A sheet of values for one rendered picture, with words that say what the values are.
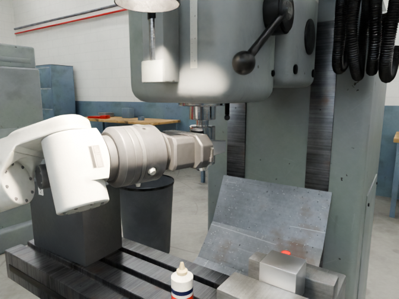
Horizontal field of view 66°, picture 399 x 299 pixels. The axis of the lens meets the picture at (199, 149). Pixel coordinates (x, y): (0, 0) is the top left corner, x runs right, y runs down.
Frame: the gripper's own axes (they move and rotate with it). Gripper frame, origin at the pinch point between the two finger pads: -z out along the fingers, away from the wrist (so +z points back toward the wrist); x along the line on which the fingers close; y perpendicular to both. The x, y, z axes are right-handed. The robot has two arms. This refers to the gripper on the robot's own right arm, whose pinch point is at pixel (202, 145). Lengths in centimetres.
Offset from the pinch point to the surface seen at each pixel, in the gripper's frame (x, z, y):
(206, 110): -2.2, 1.0, -6.5
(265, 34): -13.3, 0.5, -17.5
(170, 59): -4.6, 10.5, -13.9
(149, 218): 154, -87, 84
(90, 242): 28.4, 10.1, 26.2
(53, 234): 40, 15, 27
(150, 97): 2.7, 9.2, -8.5
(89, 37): 666, -264, -139
